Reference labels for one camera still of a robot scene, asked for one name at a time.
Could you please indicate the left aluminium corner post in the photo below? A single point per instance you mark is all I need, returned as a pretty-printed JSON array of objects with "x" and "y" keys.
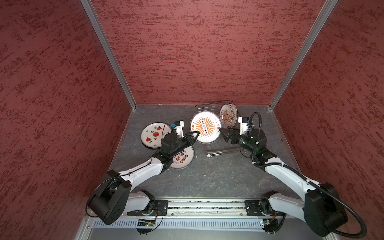
[{"x": 97, "y": 26}]

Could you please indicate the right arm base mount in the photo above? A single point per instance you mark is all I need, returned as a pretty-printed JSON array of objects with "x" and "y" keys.
[{"x": 253, "y": 208}]

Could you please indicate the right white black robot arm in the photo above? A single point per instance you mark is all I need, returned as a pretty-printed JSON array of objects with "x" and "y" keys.
[{"x": 314, "y": 205}]

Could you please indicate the white watermelon pattern plate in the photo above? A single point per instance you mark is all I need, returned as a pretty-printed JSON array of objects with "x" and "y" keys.
[{"x": 153, "y": 134}]

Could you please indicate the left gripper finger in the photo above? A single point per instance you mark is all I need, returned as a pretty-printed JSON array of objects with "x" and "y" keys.
[
  {"x": 194, "y": 139},
  {"x": 193, "y": 133}
]

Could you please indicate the white perforated cable duct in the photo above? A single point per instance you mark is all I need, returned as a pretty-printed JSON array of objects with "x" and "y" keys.
[{"x": 252, "y": 225}]

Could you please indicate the aluminium corner post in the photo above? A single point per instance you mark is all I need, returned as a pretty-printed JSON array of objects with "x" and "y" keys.
[
  {"x": 97, "y": 26},
  {"x": 317, "y": 26}
]

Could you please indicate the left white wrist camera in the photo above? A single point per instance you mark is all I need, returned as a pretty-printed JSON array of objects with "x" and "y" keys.
[{"x": 178, "y": 126}]

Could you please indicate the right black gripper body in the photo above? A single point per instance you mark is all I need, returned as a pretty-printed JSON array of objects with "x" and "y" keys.
[{"x": 236, "y": 135}]

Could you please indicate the brown patterned plate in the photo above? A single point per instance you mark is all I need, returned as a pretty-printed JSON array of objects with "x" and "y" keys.
[{"x": 208, "y": 124}]

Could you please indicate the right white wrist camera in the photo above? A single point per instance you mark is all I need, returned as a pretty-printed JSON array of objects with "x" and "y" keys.
[{"x": 244, "y": 125}]

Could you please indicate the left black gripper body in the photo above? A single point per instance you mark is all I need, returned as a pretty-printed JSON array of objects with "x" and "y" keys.
[{"x": 186, "y": 141}]

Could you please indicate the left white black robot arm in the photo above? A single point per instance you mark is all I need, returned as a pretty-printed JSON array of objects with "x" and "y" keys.
[{"x": 113, "y": 197}]

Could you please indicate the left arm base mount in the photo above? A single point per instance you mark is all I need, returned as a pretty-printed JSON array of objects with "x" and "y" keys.
[{"x": 159, "y": 207}]

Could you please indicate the right aluminium corner post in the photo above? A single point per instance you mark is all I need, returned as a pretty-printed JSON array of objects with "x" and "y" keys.
[{"x": 317, "y": 26}]

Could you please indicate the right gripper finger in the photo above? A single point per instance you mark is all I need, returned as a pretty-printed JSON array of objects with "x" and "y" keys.
[
  {"x": 232, "y": 129},
  {"x": 225, "y": 133}
]

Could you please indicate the wire dish rack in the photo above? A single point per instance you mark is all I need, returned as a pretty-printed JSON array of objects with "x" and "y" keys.
[{"x": 220, "y": 146}]

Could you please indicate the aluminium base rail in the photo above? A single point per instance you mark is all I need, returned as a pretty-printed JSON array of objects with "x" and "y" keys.
[{"x": 191, "y": 208}]

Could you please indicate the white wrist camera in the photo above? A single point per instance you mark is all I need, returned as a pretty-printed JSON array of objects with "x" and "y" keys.
[
  {"x": 178, "y": 126},
  {"x": 244, "y": 125}
]

